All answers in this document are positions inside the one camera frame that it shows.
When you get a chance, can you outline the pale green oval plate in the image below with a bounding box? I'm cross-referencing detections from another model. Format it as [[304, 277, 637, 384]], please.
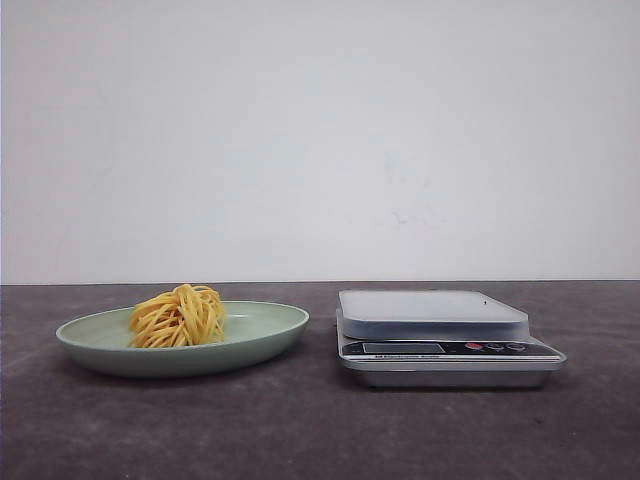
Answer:
[[56, 300, 310, 379]]

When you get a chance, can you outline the yellow vermicelli noodle bundle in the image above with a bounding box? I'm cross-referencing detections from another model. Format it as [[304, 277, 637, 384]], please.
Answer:
[[128, 284, 226, 349]]

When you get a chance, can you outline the silver digital kitchen scale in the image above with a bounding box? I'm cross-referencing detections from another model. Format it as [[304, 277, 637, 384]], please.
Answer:
[[336, 290, 567, 388]]

